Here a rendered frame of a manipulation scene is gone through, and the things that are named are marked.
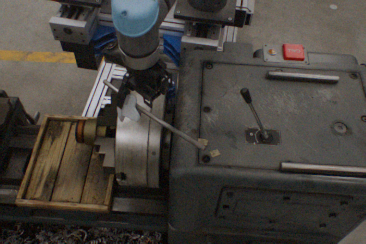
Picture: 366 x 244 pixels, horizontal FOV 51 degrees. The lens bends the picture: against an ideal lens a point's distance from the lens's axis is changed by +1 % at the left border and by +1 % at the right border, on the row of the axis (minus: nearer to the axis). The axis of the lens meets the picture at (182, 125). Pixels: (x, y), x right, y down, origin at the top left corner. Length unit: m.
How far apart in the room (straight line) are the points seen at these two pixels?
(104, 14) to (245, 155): 0.90
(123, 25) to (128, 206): 0.81
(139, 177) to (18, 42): 2.28
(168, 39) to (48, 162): 0.65
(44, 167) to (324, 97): 0.94
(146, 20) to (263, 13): 2.80
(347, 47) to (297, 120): 2.28
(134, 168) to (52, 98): 1.76
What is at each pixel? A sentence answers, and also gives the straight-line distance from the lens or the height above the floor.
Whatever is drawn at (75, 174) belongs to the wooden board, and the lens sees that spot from 1.39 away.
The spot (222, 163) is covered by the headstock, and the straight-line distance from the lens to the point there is 0.96.
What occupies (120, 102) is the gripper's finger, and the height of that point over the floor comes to 1.42.
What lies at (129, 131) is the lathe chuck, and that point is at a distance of 1.05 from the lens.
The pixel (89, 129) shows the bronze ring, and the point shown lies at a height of 1.12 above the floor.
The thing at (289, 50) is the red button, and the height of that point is 1.27.
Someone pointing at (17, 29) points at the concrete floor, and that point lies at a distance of 3.34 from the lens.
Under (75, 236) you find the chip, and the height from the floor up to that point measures 0.57.
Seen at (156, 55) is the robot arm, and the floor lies 1.57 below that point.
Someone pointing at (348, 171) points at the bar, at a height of 1.27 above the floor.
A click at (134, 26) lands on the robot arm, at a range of 0.64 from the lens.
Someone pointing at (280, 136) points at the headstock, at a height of 1.25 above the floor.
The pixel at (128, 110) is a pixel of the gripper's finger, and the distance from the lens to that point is 0.87.
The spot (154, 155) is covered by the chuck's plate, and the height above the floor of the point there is 1.18.
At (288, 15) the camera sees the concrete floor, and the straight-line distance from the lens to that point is 3.44.
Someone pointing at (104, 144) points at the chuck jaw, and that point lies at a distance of 1.17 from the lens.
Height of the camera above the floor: 2.09
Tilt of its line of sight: 56 degrees down
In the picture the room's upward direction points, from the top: 3 degrees clockwise
